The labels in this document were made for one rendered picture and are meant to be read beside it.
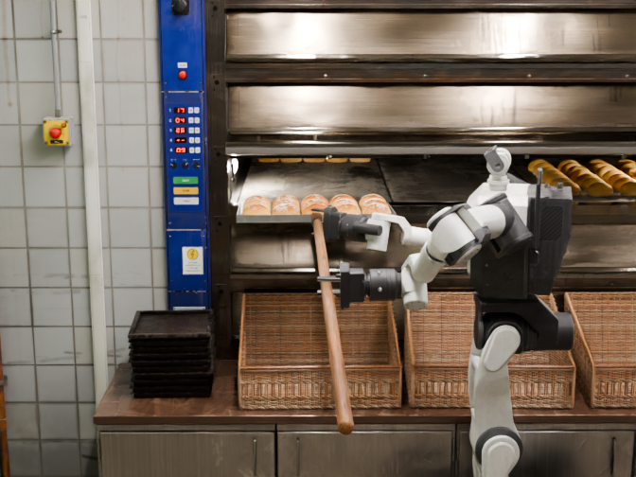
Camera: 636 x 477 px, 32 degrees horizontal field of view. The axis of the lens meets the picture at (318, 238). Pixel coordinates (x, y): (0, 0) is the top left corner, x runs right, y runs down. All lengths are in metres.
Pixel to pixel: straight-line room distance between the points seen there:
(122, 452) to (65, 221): 0.91
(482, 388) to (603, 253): 1.11
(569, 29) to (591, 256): 0.84
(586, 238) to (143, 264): 1.65
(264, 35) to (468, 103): 0.78
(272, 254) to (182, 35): 0.86
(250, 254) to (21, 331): 0.92
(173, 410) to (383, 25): 1.53
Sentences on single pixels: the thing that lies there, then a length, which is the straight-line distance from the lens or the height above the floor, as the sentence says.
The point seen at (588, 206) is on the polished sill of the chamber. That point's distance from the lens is 4.17.
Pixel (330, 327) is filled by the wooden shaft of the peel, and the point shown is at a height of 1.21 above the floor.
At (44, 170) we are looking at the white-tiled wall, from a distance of 4.13.
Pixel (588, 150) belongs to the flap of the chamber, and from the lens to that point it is 3.98.
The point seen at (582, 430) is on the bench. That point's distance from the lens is 3.84.
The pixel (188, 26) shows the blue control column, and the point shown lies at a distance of 3.96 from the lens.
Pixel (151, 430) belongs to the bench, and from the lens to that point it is 3.76.
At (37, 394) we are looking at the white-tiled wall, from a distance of 4.38.
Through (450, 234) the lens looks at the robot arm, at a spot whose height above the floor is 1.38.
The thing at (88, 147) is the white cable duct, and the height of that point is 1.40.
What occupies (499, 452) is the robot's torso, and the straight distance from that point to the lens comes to 3.34.
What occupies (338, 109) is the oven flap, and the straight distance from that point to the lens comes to 3.99.
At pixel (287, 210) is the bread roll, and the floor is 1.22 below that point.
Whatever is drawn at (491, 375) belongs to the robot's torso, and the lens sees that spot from 3.27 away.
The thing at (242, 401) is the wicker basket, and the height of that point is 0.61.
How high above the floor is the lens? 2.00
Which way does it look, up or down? 13 degrees down
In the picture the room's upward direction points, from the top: straight up
